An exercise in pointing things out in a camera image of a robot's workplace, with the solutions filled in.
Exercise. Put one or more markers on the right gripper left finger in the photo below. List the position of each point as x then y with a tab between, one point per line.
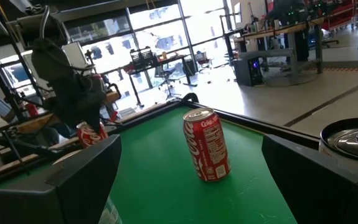
73	186

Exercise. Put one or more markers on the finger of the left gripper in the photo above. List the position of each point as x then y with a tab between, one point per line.
94	121

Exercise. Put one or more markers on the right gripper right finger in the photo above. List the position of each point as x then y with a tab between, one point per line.
315	193

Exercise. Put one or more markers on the red Coca-Cola can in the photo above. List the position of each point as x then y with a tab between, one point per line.
206	146
88	137

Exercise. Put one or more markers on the white can black top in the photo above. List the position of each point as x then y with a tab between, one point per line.
350	140

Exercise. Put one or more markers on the white board panel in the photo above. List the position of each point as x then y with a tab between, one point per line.
74	54

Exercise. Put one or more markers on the red canister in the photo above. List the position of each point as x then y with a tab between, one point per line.
32	109

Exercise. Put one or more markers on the black plastic crate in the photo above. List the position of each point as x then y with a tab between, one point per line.
143	58

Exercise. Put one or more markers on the black office chair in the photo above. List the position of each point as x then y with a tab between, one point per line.
166	77

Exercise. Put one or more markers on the green table mat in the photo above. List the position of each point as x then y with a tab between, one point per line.
166	174

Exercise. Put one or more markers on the black desk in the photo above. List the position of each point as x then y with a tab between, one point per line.
166	60

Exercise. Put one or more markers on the black computer tower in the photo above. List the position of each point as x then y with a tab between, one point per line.
247	73

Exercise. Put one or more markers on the wooden workbench black legs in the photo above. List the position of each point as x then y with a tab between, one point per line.
290	28

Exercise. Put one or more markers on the red storage shelving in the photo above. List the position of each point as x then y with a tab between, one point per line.
342	15

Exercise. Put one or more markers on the black rig frame post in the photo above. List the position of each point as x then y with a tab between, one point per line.
7	87

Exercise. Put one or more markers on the black table frame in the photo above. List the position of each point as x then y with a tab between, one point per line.
259	126

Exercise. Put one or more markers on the black frame clamp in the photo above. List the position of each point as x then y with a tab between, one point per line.
191	94

